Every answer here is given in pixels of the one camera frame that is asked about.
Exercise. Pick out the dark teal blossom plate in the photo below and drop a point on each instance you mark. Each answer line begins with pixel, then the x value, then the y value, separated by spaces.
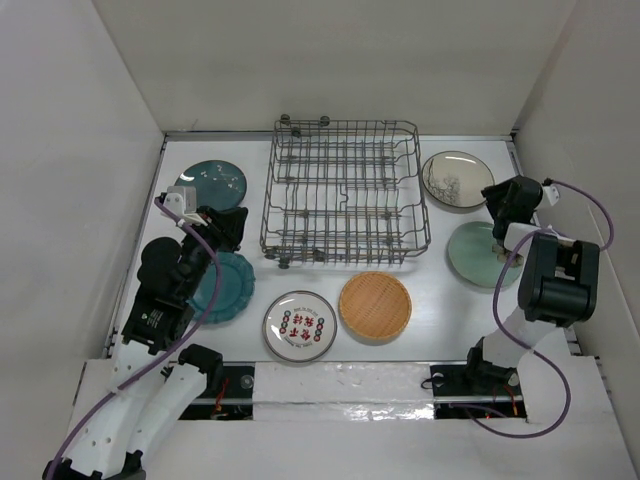
pixel 219 184

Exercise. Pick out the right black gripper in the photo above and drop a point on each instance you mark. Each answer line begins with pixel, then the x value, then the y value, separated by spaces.
pixel 494 199

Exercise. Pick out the round woven bamboo tray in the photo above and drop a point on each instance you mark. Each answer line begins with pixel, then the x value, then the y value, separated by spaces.
pixel 375 306

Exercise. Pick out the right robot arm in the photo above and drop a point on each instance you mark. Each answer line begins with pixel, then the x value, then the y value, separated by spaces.
pixel 558 284

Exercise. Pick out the white plate red characters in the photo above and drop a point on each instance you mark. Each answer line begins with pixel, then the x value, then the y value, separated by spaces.
pixel 299 327

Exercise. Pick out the teal scalloped plate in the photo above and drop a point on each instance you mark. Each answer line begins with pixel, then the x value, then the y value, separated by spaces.
pixel 235 292

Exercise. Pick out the light green flower plate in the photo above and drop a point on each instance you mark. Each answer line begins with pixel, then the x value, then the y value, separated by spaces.
pixel 475 255

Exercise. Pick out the cream plate tree drawing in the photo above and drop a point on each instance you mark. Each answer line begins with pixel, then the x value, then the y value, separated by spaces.
pixel 456 179

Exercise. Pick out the grey wire dish rack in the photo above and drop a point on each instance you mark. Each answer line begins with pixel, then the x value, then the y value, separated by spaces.
pixel 344 192

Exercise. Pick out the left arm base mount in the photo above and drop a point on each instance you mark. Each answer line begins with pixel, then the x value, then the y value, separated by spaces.
pixel 231 401

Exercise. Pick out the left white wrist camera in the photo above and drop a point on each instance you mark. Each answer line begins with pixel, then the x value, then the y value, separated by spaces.
pixel 180 204

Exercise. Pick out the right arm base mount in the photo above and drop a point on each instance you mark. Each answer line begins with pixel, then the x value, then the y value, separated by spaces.
pixel 457 397

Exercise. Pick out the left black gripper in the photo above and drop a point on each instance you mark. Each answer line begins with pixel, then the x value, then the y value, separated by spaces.
pixel 225 224

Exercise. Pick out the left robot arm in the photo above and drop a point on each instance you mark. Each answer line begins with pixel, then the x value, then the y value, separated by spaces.
pixel 157 371

